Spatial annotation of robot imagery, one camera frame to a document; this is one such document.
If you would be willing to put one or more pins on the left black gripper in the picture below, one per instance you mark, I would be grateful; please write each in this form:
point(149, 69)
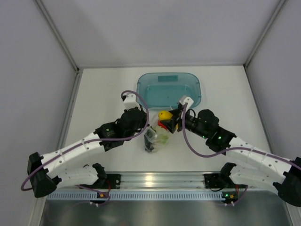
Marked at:
point(144, 121)

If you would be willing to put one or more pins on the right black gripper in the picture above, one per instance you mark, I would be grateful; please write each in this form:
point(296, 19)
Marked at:
point(171, 123)

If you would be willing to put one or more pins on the yellow fake food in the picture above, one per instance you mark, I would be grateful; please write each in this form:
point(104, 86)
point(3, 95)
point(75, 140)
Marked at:
point(164, 115)

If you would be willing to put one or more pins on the red fake food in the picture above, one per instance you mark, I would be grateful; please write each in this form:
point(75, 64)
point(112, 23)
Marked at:
point(161, 125)

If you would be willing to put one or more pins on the clear dotted zip bag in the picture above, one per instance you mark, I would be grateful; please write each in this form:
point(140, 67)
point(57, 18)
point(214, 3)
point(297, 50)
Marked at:
point(159, 130)

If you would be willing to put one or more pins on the dark blue fake food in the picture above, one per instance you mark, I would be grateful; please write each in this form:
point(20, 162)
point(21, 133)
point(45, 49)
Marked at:
point(149, 140)

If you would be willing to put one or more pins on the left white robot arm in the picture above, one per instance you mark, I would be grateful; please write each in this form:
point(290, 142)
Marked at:
point(68, 167)

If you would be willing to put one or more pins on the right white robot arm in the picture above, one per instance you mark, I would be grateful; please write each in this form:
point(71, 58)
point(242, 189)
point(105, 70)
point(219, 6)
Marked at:
point(270, 172)

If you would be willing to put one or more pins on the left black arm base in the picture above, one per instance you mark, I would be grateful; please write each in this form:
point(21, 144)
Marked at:
point(112, 181)

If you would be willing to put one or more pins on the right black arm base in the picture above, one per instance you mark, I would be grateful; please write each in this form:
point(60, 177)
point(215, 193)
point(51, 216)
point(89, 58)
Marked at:
point(213, 181)

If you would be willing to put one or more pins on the teal plastic bin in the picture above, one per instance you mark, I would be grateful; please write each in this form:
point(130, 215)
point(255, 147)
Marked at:
point(164, 90)

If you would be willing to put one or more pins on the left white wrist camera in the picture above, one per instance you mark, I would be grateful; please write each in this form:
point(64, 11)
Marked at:
point(129, 101)

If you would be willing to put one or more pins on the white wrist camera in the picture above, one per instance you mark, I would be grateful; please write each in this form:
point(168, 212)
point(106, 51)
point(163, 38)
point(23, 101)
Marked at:
point(186, 100)
point(129, 101)

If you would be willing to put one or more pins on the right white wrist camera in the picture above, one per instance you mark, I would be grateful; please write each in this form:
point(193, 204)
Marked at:
point(186, 100)

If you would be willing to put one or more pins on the aluminium mounting rail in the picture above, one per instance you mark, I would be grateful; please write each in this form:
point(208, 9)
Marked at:
point(151, 180)

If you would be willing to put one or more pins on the slotted cable duct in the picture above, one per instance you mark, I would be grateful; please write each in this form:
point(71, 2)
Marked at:
point(140, 196)

